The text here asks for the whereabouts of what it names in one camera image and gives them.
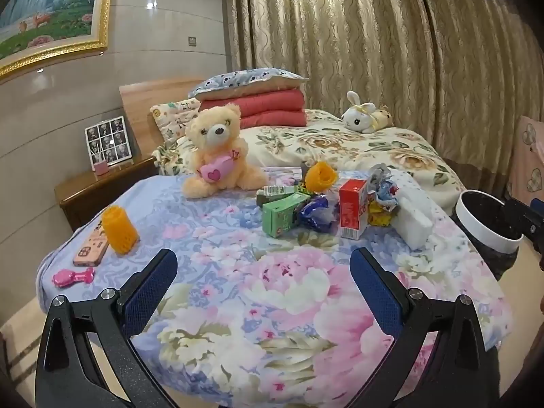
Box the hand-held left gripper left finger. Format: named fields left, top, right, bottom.
left=35, top=249, right=178, bottom=408

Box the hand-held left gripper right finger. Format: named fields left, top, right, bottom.
left=344, top=246, right=489, bottom=408

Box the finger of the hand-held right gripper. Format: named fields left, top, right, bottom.
left=503, top=197, right=544, bottom=245

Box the white trash bin black bag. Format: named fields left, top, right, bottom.
left=450, top=190, right=525, bottom=281

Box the yellow snack wrapper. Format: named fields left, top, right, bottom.
left=368, top=200, right=398, bottom=227

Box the white foam block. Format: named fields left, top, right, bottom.
left=392, top=187, right=436, bottom=251

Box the red drink carton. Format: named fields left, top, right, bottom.
left=339, top=177, right=377, bottom=239

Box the blue plastic wrapper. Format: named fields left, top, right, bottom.
left=297, top=193, right=341, bottom=234

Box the white printed wrapper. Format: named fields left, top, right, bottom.
left=366, top=164, right=402, bottom=213

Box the green drink carton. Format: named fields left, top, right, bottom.
left=262, top=193, right=313, bottom=239

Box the orange foam fruit net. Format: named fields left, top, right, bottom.
left=305, top=161, right=338, bottom=194
left=101, top=205, right=141, bottom=256

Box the green snack wrapper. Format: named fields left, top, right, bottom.
left=256, top=185, right=300, bottom=207

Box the pink heart-pattern covered furniture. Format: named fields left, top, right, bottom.
left=506, top=115, right=544, bottom=205

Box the phone in pink case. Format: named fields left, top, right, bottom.
left=72, top=223, right=110, bottom=268

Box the pink toy comb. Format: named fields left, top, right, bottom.
left=52, top=267, right=98, bottom=288

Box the pink blue floral blanket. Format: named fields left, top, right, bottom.
left=36, top=166, right=515, bottom=408

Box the wooden nightstand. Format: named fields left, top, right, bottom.
left=54, top=156, right=160, bottom=232

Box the pink reed diffuser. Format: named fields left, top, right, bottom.
left=90, top=142, right=109, bottom=176

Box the beige floral blanket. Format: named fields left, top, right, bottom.
left=153, top=108, right=468, bottom=217

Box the cream teddy bear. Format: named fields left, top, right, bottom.
left=182, top=103, right=268, bottom=200

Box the white bunny plush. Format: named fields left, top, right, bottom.
left=342, top=91, right=381, bottom=132

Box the tan bear plush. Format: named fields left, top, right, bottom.
left=370, top=104, right=394, bottom=129

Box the wooden headboard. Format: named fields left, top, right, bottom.
left=119, top=77, right=205, bottom=158

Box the folded red quilt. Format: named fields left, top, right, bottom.
left=199, top=87, right=307, bottom=129

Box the blue panda print pillow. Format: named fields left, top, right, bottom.
left=188, top=69, right=309, bottom=99

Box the beige patterned curtain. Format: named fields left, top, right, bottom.
left=221, top=0, right=544, bottom=192

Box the gold framed landscape painting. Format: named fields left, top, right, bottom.
left=0, top=0, right=117, bottom=83

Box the black white photo frame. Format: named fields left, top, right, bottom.
left=85, top=116, right=133, bottom=166

